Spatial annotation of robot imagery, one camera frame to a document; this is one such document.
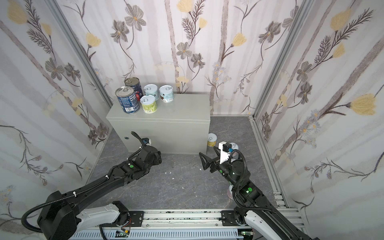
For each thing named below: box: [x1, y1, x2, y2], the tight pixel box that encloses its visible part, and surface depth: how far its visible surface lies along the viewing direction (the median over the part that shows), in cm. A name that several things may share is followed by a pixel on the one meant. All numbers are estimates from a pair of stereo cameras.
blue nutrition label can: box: [115, 86, 140, 115], surface depth 71 cm
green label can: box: [140, 95, 158, 114], surface depth 74 cm
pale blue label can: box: [159, 85, 175, 103], surface depth 80 cm
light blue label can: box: [143, 84, 160, 101], surface depth 80 cm
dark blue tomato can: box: [124, 77, 143, 102], surface depth 76 cm
